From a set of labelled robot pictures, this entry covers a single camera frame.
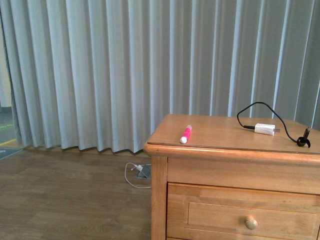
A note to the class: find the wooden drawer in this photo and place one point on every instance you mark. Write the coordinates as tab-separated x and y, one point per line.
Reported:
218	213

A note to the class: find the grey pleated curtain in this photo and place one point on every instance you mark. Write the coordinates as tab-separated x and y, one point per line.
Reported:
104	73

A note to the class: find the wooden nightstand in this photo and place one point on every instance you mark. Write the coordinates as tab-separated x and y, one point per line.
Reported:
220	153

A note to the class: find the open floor socket box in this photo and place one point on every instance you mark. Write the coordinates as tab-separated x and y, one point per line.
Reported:
143	172

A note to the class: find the white power adapter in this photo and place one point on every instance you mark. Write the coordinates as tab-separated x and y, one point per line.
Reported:
266	129

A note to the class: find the upper drawer knob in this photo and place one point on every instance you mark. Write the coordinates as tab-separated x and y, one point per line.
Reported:
251	223

